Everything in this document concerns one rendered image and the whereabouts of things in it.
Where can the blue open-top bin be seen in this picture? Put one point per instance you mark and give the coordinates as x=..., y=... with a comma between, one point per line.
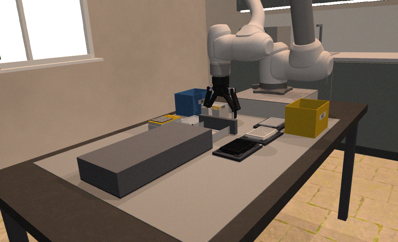
x=188, y=103

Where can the light grey bench mat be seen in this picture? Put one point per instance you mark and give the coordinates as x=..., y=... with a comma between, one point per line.
x=195, y=201

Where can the black multiwell plate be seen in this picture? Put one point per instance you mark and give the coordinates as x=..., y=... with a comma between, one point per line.
x=237, y=146

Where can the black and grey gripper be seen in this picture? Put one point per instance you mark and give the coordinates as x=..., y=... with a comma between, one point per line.
x=221, y=88

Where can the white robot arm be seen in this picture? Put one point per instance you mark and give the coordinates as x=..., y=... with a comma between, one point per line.
x=305, y=61

